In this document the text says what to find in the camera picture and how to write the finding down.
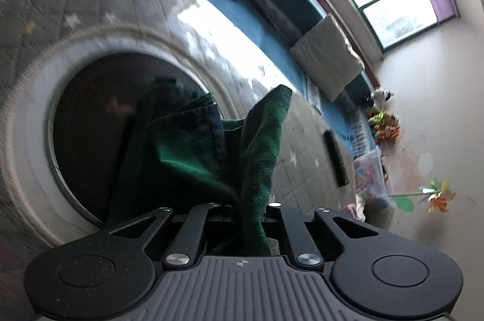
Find black remote control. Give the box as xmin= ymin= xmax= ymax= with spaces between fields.
xmin=323 ymin=130 xmax=350 ymax=187

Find grey square cushion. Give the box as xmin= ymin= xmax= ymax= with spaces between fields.
xmin=290 ymin=13 xmax=366 ymax=103

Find clear plastic storage box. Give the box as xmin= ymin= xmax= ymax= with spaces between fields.
xmin=353 ymin=146 xmax=394 ymax=209

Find colourful plush toys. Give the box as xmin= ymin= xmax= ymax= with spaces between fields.
xmin=367 ymin=109 xmax=401 ymax=145

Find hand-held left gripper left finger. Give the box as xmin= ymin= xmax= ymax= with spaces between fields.
xmin=108 ymin=203 xmax=237 ymax=267

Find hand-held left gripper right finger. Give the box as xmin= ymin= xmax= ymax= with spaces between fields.
xmin=265 ymin=203 xmax=376 ymax=266

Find round quilted storage basket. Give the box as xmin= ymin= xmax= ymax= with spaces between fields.
xmin=0 ymin=24 xmax=243 ymax=254

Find white plush toy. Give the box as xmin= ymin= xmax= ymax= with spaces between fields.
xmin=365 ymin=89 xmax=394 ymax=109

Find green plaid shirt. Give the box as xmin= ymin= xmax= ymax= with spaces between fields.
xmin=105 ymin=78 xmax=293 ymax=257

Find colourful pinwheel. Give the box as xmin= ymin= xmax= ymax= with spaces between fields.
xmin=391 ymin=179 xmax=456 ymax=216

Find teal bench sofa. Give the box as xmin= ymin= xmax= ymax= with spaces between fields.
xmin=123 ymin=0 xmax=381 ymax=159

